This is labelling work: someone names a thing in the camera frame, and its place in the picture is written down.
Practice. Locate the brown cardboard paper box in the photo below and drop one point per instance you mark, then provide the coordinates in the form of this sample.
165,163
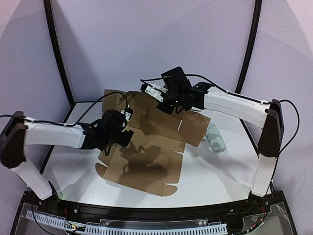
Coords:
152,160

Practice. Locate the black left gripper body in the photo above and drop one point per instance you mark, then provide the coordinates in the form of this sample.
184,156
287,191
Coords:
125,137

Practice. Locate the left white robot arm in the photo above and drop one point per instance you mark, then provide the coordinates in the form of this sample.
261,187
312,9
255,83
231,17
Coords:
20,131

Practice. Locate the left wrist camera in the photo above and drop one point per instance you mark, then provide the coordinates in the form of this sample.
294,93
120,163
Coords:
127,113

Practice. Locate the black enclosure frame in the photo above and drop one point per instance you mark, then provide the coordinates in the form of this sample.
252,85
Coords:
62,70

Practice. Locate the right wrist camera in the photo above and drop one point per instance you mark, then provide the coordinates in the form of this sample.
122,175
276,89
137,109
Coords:
154,91

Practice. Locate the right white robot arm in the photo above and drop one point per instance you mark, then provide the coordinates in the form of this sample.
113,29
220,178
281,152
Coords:
264,115

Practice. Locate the white slotted cable duct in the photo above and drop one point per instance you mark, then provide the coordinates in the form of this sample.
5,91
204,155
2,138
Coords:
118,227

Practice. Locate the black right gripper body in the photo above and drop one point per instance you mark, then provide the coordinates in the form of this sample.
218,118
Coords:
164,105

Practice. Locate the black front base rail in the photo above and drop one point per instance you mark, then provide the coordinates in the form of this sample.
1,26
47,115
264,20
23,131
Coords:
239,215

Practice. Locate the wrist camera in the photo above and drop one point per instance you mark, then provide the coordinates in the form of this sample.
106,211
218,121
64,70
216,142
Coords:
154,91
127,113

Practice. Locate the pale green rectangular block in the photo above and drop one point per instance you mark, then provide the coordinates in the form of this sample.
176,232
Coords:
213,140

